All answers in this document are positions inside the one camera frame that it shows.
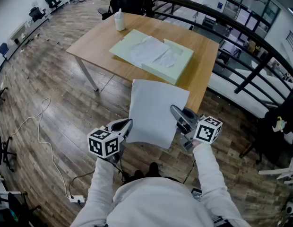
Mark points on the pale green cutting mat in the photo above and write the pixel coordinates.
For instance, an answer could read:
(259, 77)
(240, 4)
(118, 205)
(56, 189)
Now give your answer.
(126, 44)

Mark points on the white round camera device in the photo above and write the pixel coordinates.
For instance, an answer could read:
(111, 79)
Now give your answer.
(290, 207)

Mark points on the small black office chair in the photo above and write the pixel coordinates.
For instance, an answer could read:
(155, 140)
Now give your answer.
(52, 1)
(36, 13)

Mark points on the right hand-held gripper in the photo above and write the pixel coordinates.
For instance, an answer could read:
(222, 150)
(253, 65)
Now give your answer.
(206, 131)

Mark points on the white board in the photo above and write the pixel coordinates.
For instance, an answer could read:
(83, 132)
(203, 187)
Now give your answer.
(276, 172)

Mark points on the person's left forearm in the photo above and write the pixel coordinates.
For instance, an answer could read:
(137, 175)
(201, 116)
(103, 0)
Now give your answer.
(102, 181)

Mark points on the long white shelf desk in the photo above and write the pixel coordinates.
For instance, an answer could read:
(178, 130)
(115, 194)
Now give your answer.
(21, 35)

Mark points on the blue wall sign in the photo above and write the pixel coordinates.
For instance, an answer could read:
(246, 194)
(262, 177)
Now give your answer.
(220, 5)

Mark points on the yellow hanging toy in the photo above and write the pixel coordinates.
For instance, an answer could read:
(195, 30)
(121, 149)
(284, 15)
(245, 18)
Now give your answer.
(279, 124)

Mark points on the person's right forearm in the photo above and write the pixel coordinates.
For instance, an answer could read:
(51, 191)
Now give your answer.
(208, 169)

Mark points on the black device with screen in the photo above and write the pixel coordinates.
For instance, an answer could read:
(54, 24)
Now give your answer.
(197, 194)

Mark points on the white cup with tissue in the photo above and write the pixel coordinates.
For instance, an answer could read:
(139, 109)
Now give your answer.
(119, 22)

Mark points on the white table leg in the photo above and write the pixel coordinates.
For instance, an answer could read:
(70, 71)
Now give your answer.
(87, 73)

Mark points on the person's black trousers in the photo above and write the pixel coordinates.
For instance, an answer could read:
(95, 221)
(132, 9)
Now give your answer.
(153, 170)

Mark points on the person's white sweater torso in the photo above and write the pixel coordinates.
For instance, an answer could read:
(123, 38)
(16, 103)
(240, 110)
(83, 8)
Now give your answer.
(156, 204)

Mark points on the blue chair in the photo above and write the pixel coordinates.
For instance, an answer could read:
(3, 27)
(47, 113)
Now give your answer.
(3, 49)

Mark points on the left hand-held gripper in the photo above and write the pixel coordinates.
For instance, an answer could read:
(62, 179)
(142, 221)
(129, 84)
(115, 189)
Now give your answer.
(102, 142)

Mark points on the black swivel chair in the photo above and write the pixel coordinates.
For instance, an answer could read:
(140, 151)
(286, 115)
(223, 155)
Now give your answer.
(2, 150)

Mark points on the white power strip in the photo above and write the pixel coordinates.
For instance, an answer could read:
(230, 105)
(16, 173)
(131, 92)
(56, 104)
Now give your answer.
(76, 199)

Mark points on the black chair with jacket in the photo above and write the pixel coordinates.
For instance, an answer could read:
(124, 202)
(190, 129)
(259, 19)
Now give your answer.
(276, 129)

